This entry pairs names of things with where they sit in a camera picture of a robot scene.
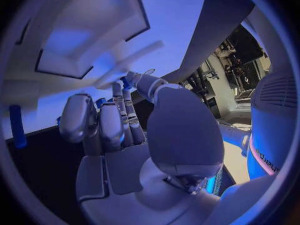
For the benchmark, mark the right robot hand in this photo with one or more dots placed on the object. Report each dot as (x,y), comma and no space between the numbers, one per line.
(182,131)

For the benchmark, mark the blue peg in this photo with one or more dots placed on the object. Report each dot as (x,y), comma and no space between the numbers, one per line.
(126,82)

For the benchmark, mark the white task board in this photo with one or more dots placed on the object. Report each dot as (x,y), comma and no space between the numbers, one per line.
(164,22)

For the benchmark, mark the blue plug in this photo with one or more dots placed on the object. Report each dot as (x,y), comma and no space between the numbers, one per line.
(100,102)

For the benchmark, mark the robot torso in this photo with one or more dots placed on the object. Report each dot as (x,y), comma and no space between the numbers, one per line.
(274,127)

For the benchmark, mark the blue long cylinder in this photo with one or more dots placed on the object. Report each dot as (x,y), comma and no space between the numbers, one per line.
(18,125)

